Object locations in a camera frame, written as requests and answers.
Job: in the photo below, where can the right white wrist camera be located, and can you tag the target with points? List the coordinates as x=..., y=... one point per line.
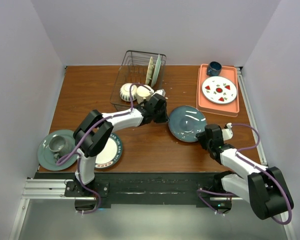
x=227, y=132

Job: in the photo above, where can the yellow green ribbed plate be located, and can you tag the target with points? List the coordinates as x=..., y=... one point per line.
x=149, y=71

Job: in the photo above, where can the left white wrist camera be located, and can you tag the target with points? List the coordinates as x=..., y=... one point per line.
x=161, y=92

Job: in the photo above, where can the dark blue plate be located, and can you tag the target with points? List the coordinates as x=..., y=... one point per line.
x=185, y=122

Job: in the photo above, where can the grey green plate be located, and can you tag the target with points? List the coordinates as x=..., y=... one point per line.
x=47, y=158

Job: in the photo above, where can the mint green flower plate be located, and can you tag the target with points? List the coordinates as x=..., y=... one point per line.
x=156, y=70

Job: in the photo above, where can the cream ceramic mug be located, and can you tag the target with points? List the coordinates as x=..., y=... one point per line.
x=144, y=92

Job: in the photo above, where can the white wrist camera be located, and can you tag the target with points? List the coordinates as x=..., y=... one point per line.
x=161, y=92
x=227, y=132

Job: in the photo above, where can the grey ceramic cup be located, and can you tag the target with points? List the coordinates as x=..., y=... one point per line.
x=60, y=146

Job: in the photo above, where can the white plate green lettered rim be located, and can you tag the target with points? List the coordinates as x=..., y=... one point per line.
x=110, y=154

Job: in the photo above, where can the dark blue mug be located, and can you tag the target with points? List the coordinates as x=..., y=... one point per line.
x=213, y=69

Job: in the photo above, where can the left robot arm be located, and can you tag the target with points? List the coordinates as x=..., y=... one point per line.
x=93, y=133

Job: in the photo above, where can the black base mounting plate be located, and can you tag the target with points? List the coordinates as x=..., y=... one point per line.
x=183, y=188

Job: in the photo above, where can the black wire dish rack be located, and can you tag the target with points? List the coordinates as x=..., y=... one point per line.
x=133, y=70

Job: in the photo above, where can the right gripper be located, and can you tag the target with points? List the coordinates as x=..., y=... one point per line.
x=200, y=136

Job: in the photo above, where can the watermelon pattern plate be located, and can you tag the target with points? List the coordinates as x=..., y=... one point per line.
x=219, y=90

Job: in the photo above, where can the aluminium frame rail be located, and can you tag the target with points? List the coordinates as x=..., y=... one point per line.
x=39, y=189

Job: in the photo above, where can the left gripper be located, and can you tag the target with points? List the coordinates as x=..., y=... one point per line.
x=164, y=118

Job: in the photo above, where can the salmon pink tray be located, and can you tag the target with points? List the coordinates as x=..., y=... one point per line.
x=203, y=104

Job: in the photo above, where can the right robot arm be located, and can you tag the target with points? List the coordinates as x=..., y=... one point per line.
x=264, y=188

